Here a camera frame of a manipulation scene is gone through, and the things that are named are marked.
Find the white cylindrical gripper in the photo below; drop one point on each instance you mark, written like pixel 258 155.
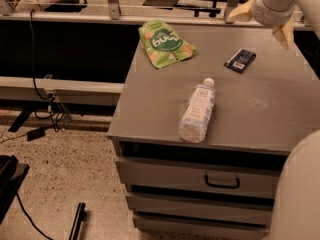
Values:
pixel 266 12

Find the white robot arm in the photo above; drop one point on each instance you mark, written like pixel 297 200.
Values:
pixel 296 211

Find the clear plastic water bottle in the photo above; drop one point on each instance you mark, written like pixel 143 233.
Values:
pixel 193 125

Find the grey drawer cabinet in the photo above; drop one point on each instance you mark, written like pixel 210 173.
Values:
pixel 258 117

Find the green snack pouch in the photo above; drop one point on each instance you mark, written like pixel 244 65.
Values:
pixel 163 45

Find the grey metal railing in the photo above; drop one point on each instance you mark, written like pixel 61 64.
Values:
pixel 113 11

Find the black power adapter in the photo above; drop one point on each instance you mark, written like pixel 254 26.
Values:
pixel 35 134

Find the black metal floor bar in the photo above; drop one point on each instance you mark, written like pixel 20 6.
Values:
pixel 78 219

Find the black chair base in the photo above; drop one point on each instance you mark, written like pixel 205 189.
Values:
pixel 12 174

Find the black drawer handle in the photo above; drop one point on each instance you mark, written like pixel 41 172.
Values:
pixel 221 183

